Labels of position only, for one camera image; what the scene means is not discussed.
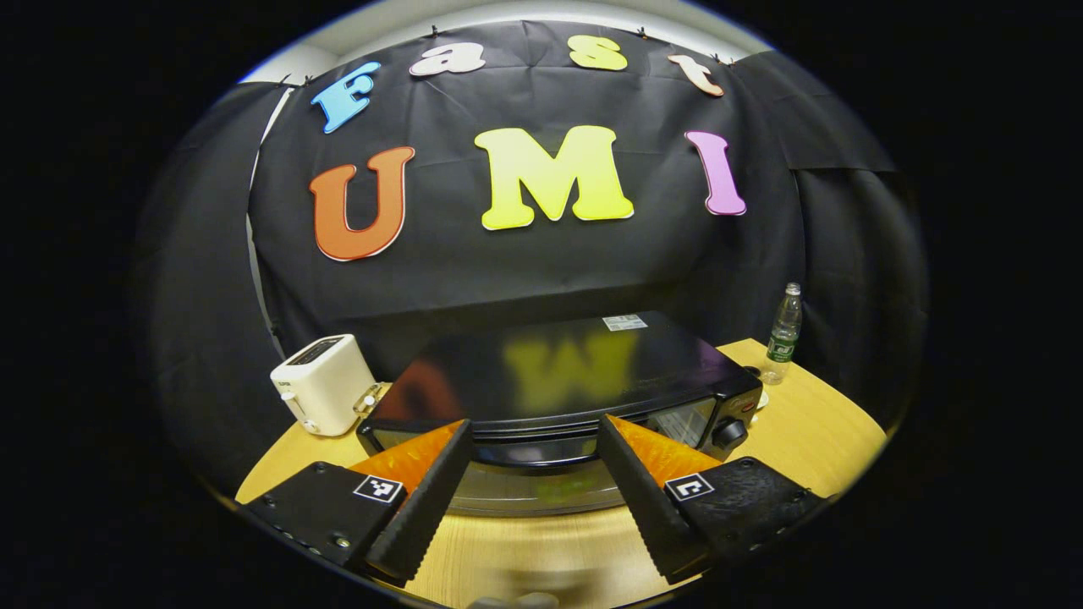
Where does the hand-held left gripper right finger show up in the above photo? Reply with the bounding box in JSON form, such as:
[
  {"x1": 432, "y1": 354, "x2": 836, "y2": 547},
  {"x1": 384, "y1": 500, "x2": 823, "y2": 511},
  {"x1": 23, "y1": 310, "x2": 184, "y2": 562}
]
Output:
[{"x1": 597, "y1": 414, "x2": 826, "y2": 586}]

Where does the black electric oven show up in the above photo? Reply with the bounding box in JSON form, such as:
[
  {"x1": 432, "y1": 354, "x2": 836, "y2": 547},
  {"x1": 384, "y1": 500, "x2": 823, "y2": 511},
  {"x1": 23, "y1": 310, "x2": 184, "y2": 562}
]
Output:
[{"x1": 355, "y1": 309, "x2": 767, "y2": 517}]

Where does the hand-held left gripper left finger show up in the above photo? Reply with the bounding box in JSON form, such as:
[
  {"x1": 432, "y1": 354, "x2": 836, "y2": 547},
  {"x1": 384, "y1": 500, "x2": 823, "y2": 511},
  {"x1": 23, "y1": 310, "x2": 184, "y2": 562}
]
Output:
[{"x1": 244, "y1": 418, "x2": 476, "y2": 584}]

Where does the black backdrop cloth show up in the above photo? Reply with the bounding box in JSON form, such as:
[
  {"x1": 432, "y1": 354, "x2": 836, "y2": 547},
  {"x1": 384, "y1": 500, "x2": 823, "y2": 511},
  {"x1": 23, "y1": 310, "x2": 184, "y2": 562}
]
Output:
[{"x1": 131, "y1": 19, "x2": 929, "y2": 496}]

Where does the white toaster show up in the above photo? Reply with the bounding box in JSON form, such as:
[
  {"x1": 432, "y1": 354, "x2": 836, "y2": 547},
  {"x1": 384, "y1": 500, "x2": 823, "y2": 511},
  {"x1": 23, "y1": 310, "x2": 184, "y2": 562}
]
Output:
[{"x1": 270, "y1": 334, "x2": 377, "y2": 437}]

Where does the clear plastic water bottle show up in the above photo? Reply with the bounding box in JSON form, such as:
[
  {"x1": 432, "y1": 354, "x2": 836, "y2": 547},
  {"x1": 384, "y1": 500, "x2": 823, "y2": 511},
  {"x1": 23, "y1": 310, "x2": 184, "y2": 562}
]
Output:
[{"x1": 759, "y1": 282, "x2": 803, "y2": 386}]

